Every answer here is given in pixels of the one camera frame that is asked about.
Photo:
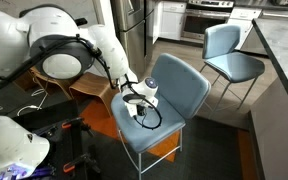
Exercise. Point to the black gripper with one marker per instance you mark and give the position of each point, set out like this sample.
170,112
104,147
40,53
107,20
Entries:
141,110

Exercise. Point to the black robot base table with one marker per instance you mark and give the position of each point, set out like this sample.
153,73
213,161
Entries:
55,133

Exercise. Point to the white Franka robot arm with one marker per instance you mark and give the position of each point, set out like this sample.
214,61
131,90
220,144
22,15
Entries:
4,36

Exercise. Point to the blue padded chair holding bowl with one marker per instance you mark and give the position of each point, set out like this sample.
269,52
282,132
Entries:
170,106

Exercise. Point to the orange rug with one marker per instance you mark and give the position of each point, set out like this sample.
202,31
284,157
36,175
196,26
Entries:
97,116

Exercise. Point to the bent plywood stool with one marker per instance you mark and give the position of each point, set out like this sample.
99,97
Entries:
55,83
87,87

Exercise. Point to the dark grey rug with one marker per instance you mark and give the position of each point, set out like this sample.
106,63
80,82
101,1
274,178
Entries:
204,153

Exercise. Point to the stainless steel refrigerator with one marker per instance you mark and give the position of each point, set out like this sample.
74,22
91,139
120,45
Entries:
134,30

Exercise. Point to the white cabinet with tall door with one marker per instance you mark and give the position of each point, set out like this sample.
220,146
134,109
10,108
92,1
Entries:
170,20

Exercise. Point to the blue padded empty chair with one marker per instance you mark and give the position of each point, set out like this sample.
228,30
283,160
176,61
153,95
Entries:
230,56

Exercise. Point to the stainless steel oven range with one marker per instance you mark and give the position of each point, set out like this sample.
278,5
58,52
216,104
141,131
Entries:
205,20

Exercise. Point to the black slanted stand bar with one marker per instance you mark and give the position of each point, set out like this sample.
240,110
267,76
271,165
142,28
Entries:
14,71

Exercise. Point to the white cabinet with drawer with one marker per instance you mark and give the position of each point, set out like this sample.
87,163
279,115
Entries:
244,20

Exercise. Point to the dark top kitchen island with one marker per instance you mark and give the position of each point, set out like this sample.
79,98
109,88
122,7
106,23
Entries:
280,100

